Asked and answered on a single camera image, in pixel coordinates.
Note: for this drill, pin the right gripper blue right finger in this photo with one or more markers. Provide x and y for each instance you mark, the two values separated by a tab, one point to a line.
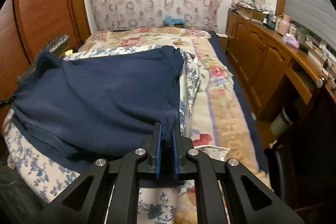
176	149

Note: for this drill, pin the pink floral beige blanket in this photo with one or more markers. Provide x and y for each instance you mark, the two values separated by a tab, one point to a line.
210	112

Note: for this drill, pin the wooden sideboard cabinet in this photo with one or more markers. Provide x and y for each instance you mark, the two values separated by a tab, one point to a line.
271	72

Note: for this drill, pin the grey cylindrical bin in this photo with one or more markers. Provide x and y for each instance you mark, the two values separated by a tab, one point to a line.
281	123

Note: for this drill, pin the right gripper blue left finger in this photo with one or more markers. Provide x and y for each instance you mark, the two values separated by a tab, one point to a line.
158	151

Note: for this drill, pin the brown louvered wardrobe door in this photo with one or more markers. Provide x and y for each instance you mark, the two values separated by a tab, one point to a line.
26	26

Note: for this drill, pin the lilac cloth on sideboard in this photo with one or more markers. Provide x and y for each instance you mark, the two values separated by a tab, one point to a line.
290	40

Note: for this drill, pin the yellow plush toy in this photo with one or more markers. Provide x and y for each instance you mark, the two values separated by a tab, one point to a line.
68	52

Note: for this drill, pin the pink bottle on sideboard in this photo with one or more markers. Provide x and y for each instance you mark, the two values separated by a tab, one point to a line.
284	25

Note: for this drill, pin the light blue cloth bundle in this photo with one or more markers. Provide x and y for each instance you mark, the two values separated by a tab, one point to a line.
169	21

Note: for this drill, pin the navy blue printed t-shirt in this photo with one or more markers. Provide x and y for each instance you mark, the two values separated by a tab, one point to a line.
75	112

